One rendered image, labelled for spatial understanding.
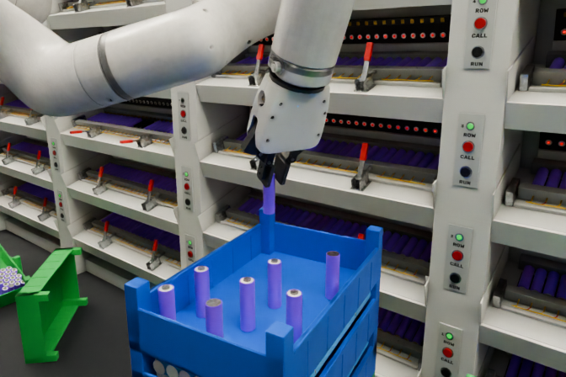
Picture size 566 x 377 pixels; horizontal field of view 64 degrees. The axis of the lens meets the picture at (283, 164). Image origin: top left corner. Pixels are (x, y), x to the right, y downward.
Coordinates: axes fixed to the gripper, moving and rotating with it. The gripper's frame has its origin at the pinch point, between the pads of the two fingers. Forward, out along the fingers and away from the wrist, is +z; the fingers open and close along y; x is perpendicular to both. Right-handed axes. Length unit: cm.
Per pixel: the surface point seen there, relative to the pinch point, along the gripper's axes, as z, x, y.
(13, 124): 72, 131, -32
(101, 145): 49, 79, -9
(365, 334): 13.1, -22.5, 6.1
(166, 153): 35, 53, 3
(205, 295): 7.2, -13.1, -14.9
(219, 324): 2.5, -20.1, -16.6
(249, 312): 5.3, -18.2, -11.6
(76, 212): 85, 89, -16
